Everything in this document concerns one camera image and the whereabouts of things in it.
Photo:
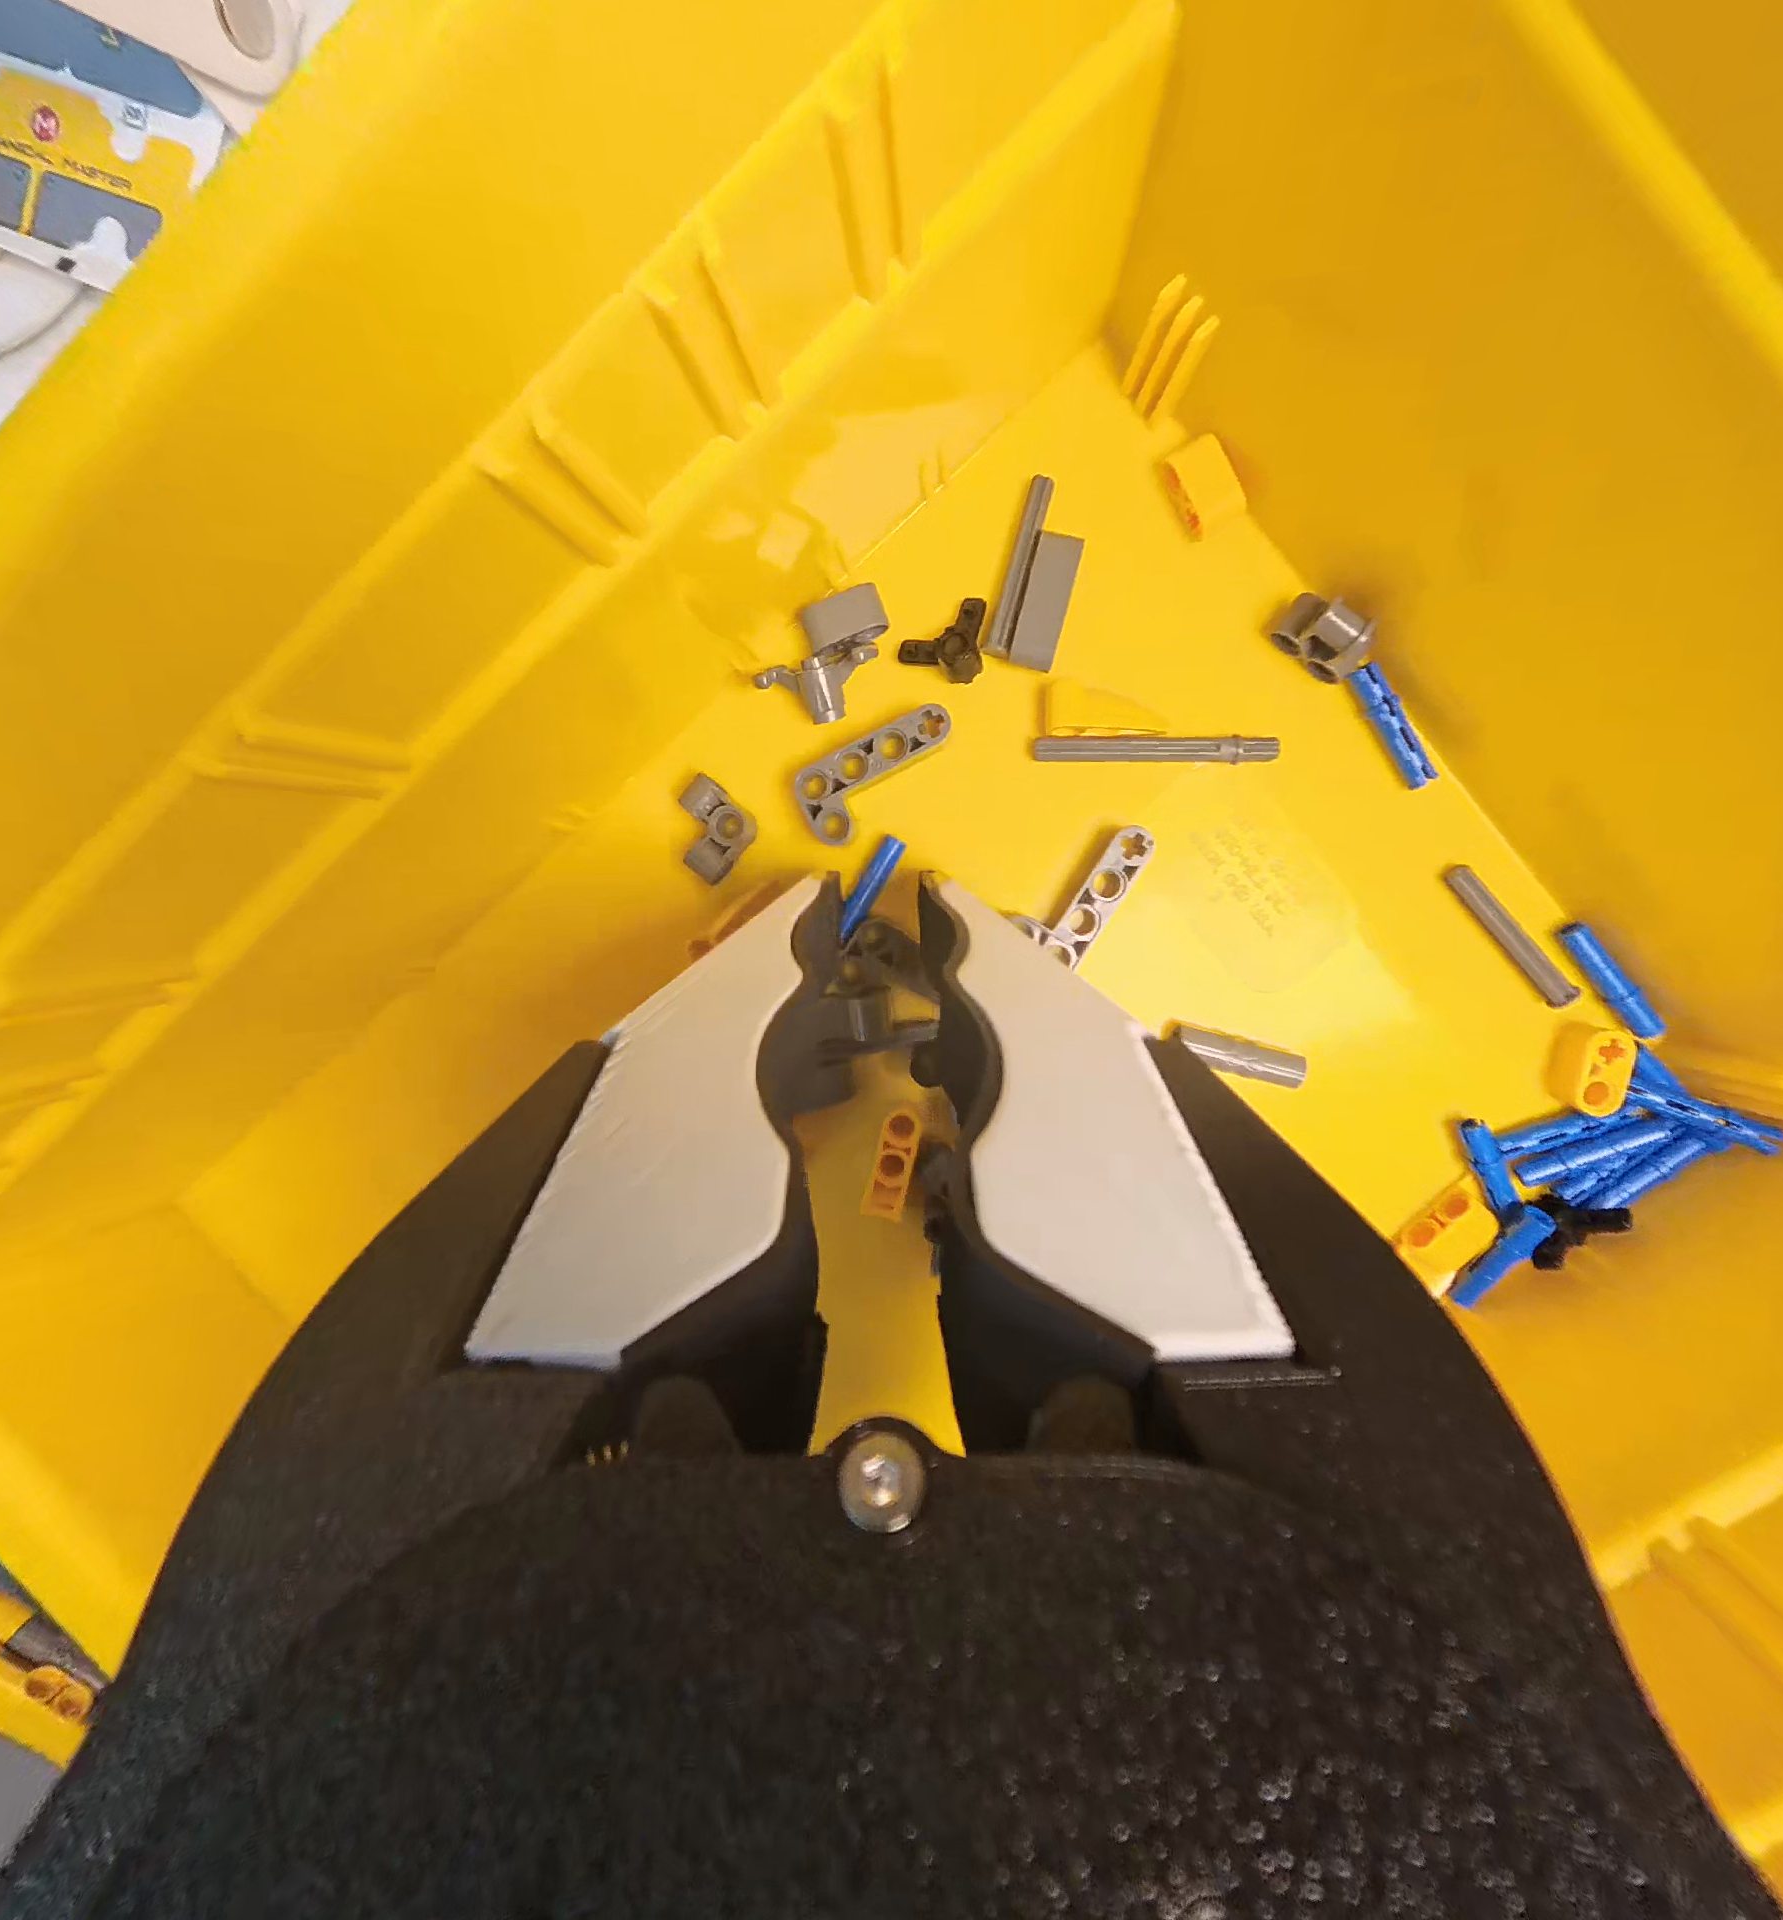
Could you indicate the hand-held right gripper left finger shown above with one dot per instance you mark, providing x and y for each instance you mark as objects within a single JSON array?
[{"x": 653, "y": 1203}]

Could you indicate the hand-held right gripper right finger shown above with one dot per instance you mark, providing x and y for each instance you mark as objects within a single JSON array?
[{"x": 1118, "y": 1203}]

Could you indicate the large yellow bin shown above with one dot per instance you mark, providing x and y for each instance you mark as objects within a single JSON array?
[{"x": 383, "y": 751}]

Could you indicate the small yellow block assembly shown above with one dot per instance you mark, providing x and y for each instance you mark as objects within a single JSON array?
[{"x": 6, "y": 1652}]

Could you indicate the printed sticker sheet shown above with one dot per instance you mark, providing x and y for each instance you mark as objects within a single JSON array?
[{"x": 53, "y": 181}]

